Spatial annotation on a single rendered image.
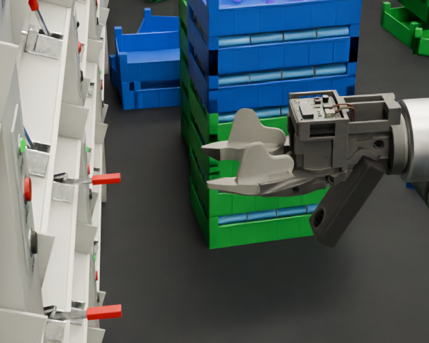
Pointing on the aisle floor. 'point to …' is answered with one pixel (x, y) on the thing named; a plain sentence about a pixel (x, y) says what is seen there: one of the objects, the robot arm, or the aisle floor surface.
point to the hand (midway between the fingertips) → (214, 171)
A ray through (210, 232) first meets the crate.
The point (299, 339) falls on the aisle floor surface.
